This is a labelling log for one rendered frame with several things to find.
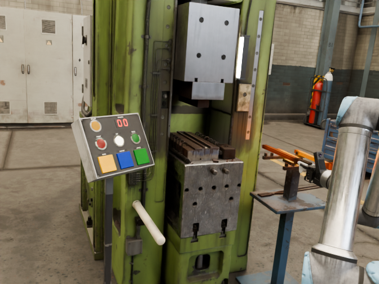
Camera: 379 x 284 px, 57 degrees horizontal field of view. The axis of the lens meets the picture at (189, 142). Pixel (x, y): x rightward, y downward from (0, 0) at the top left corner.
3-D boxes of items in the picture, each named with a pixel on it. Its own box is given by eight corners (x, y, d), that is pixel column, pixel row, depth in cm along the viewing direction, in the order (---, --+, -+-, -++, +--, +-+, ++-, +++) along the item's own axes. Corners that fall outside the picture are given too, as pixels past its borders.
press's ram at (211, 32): (245, 84, 203) (253, 10, 193) (184, 81, 187) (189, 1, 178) (212, 78, 240) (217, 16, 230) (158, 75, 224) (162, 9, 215)
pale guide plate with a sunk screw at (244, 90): (249, 111, 222) (251, 84, 218) (236, 111, 219) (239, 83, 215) (247, 110, 224) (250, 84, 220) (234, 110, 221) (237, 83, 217)
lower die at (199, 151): (217, 159, 208) (219, 146, 206) (186, 161, 200) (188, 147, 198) (189, 142, 245) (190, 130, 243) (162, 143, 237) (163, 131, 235)
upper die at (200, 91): (223, 100, 199) (225, 83, 197) (191, 99, 191) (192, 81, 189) (193, 91, 237) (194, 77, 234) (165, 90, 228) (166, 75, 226)
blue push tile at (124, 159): (134, 165, 166) (129, 151, 166) (121, 168, 160) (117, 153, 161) (132, 166, 167) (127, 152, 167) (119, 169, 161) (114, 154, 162)
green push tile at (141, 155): (149, 162, 173) (145, 147, 174) (138, 165, 167) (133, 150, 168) (147, 163, 174) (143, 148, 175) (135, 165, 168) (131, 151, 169)
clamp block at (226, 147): (235, 158, 213) (236, 148, 211) (223, 159, 209) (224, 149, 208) (225, 153, 223) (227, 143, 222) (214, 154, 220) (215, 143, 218)
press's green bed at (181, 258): (228, 294, 230) (236, 229, 219) (175, 307, 215) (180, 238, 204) (194, 251, 279) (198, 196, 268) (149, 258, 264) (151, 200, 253)
